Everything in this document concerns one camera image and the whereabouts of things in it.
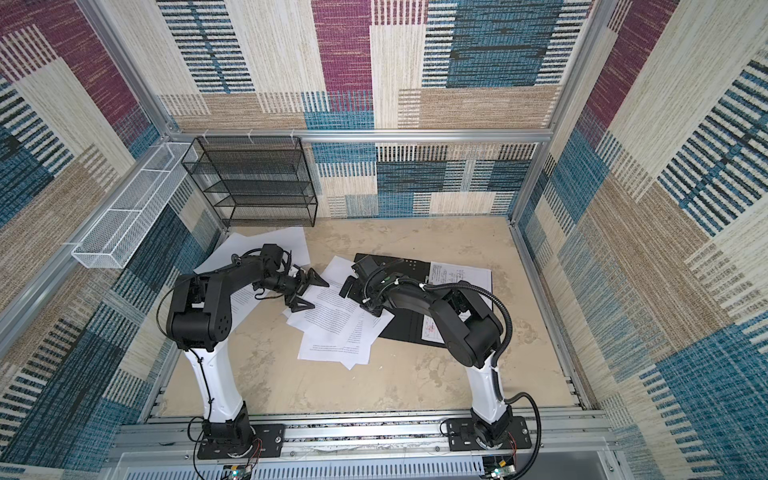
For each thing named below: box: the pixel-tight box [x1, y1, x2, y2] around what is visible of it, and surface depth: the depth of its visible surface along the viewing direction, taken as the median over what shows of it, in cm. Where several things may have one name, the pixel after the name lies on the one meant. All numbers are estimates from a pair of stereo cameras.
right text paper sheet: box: [297, 327, 376, 371], surface depth 91 cm
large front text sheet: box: [283, 256, 395, 371], surface depth 93 cm
